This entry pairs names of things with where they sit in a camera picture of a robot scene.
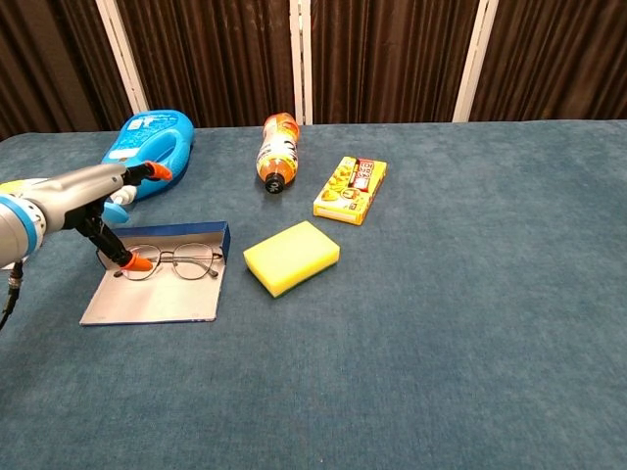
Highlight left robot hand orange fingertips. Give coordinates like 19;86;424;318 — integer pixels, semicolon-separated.
43;161;173;273

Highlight blue glasses case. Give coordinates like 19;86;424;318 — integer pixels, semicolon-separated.
79;220;231;327

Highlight black eyeglasses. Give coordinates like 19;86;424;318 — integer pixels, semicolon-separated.
113;243;224;282

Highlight blue pump detergent bottle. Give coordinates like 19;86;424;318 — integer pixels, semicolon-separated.
100;110;196;227

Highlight dark brown curtain panel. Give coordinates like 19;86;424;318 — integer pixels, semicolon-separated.
311;0;479;124
469;0;627;122
0;0;133;141
116;0;295;129

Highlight orange drink bottle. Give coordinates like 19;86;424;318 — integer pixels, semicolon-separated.
256;112;301;195

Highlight yellow sponge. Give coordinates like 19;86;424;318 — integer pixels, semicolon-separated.
242;219;342;299

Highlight yellow snack box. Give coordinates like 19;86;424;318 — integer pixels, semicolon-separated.
313;156;388;227

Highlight blue felt table cover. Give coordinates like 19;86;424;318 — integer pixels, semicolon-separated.
0;118;627;470

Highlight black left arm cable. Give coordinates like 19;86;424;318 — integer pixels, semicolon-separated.
0;261;24;330

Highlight white frame post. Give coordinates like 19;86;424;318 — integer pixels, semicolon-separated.
289;0;314;126
452;0;500;123
95;0;150;115

